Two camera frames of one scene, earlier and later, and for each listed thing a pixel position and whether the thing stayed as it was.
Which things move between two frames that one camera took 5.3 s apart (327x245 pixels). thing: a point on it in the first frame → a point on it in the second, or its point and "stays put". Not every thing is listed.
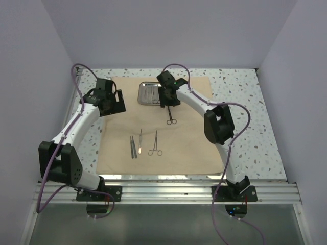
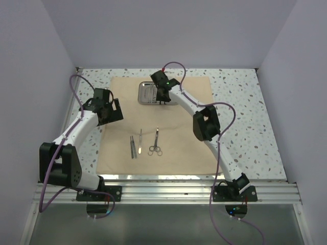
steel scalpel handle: [134, 148] stays put
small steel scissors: [169, 122] → [155, 148]
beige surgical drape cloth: [149, 140] stays put
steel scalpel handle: [132, 147] stays put
